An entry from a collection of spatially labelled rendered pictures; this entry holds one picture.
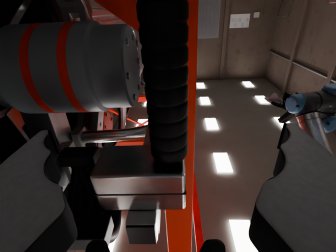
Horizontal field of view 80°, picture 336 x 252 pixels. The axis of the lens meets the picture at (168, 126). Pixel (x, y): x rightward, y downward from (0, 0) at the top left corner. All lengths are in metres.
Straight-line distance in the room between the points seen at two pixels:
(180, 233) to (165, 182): 1.24
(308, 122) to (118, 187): 0.82
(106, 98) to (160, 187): 0.17
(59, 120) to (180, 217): 1.01
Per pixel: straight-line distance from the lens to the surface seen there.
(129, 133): 0.43
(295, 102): 0.92
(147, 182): 0.20
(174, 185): 0.20
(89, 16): 0.61
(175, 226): 1.38
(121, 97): 0.30
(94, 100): 0.31
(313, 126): 0.93
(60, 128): 0.43
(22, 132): 0.51
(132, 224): 0.22
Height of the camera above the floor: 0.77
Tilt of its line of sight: 30 degrees up
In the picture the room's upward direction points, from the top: 177 degrees clockwise
